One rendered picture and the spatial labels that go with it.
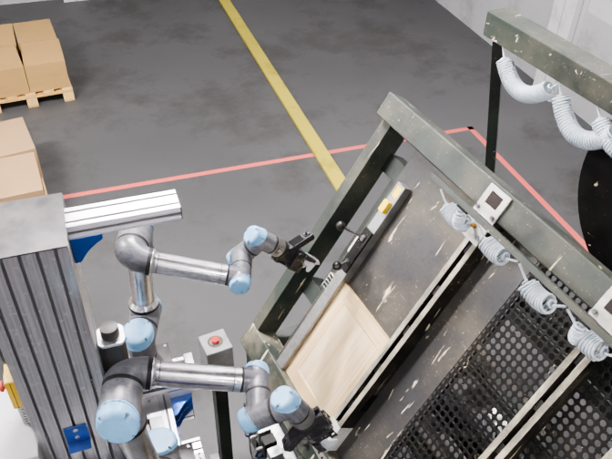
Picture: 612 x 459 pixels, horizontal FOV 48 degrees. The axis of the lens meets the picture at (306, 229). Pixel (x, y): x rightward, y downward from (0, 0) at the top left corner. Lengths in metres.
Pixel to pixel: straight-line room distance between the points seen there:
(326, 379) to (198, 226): 2.55
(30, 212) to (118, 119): 4.48
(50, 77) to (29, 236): 4.91
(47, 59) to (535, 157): 4.41
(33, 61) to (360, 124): 3.00
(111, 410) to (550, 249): 1.33
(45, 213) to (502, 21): 1.78
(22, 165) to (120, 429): 3.58
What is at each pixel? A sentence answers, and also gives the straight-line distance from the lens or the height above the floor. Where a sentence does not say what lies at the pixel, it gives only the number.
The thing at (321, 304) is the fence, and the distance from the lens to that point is 2.84.
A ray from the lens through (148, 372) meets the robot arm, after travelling 2.06.
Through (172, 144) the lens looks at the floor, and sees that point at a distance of 6.06.
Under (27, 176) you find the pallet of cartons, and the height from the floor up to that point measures 0.40.
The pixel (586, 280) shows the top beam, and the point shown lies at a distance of 2.09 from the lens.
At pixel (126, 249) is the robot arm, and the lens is 2.42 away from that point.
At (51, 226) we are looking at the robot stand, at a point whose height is 2.03.
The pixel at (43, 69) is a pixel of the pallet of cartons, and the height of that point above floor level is 0.33.
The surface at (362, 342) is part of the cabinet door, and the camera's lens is 2.68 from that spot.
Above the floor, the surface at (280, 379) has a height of 0.89.
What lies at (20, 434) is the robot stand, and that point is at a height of 1.23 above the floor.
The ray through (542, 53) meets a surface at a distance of 2.67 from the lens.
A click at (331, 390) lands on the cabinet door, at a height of 1.01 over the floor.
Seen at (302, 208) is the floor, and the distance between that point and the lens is 5.26.
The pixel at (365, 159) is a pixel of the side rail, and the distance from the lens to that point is 2.80.
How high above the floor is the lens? 3.23
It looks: 40 degrees down
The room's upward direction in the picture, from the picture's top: 2 degrees clockwise
